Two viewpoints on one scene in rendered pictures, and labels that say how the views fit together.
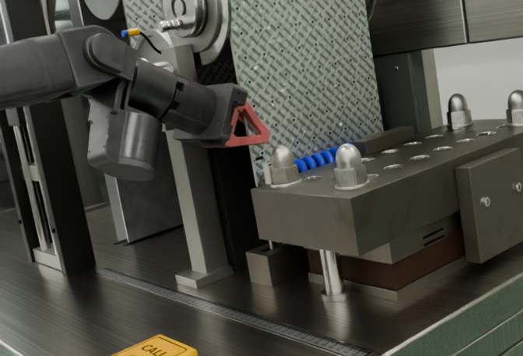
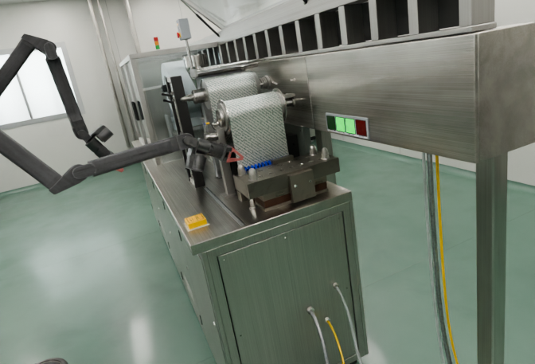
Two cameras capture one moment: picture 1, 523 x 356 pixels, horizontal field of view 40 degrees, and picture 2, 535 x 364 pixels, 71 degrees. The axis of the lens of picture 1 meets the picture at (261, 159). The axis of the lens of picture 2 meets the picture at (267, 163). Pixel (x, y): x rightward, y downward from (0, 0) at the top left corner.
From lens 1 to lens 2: 0.80 m
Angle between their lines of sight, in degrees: 17
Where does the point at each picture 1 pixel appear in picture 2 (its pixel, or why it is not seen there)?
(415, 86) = (305, 137)
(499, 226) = (302, 192)
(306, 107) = (257, 148)
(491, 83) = not seen: hidden behind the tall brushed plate
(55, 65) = (174, 145)
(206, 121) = (220, 155)
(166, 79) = (208, 145)
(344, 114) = (272, 150)
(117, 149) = (192, 165)
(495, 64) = not seen: hidden behind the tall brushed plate
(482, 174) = (295, 178)
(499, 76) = not seen: hidden behind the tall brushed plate
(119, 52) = (192, 140)
